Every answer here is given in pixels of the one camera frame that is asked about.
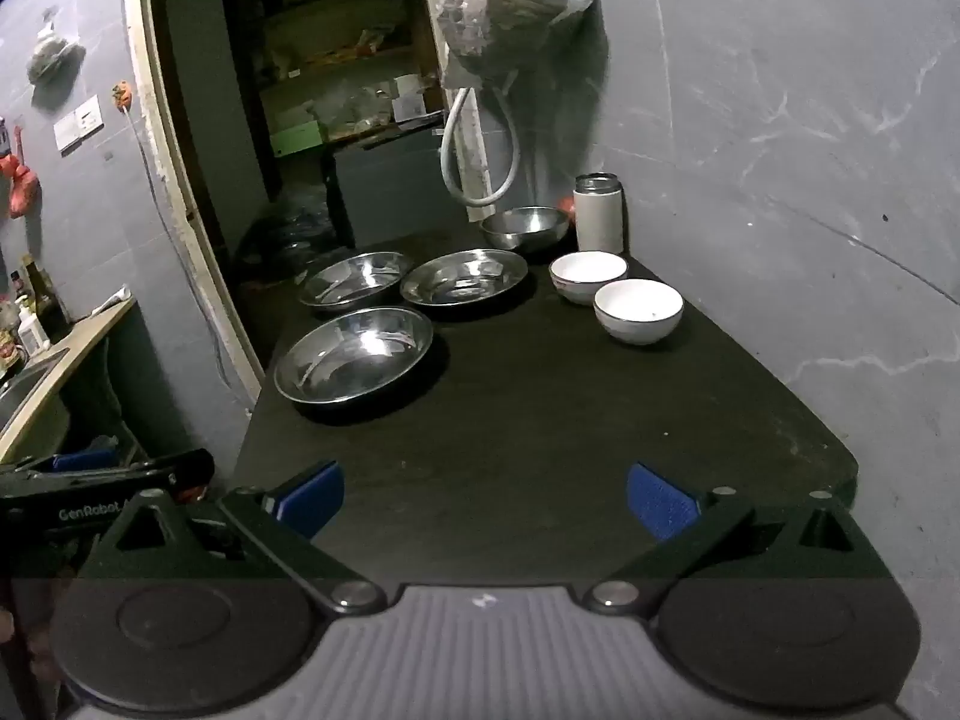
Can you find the clear plastic bag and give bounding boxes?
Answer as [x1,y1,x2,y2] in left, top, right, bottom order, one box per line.
[431,0,599,91]

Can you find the white hose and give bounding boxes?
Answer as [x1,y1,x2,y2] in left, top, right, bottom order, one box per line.
[440,82,522,207]

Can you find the steel bowl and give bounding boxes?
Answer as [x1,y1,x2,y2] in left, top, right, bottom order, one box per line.
[480,206,571,252]

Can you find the white bottle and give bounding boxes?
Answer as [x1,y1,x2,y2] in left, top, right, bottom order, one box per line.
[16,307,50,353]

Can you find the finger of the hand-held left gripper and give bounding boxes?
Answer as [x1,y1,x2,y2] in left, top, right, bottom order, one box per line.
[146,448,218,500]
[51,450,121,473]

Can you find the wall cable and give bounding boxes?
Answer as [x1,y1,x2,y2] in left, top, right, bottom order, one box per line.
[124,109,252,413]

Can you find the dark glass bottle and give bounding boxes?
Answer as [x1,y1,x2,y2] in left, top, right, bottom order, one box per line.
[22,255,57,316]

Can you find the white door frame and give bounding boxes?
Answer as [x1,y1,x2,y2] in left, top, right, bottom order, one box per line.
[120,0,267,391]

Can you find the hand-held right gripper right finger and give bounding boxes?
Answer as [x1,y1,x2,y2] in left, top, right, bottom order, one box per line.
[583,463,893,612]

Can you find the green box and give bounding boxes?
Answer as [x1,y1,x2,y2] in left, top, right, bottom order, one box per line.
[271,124,325,158]

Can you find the large steel plate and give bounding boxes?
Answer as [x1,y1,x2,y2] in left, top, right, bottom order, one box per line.
[274,306,434,406]

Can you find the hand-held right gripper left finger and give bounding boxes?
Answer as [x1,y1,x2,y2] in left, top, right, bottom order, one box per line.
[75,460,387,612]

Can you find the white thermos cup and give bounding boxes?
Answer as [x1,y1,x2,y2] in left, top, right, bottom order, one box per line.
[574,173,625,254]

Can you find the white bowl with red rim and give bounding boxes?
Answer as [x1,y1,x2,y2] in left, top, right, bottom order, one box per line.
[549,251,628,306]

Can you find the dark grey cabinet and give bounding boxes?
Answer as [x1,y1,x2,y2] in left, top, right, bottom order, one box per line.
[334,127,466,248]

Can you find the steel sink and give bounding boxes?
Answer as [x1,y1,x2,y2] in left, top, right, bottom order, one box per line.
[0,360,61,421]

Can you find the grey hanging bag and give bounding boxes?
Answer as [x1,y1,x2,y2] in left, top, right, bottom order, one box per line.
[26,7,87,87]

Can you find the white door post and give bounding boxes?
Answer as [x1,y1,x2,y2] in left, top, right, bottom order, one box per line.
[416,0,492,222]

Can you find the white bowl with dark mark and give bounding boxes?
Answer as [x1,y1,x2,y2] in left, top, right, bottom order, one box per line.
[593,279,684,347]

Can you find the black plastic bags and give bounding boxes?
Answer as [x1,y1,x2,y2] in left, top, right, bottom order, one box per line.
[236,184,357,286]

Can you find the storage shelf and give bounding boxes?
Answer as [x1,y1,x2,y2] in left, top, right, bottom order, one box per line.
[217,0,443,203]

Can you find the white wall switch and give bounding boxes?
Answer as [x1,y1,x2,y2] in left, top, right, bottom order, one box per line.
[54,95,102,155]

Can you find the red plastic bag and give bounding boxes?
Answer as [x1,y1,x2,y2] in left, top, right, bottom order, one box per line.
[0,154,38,218]

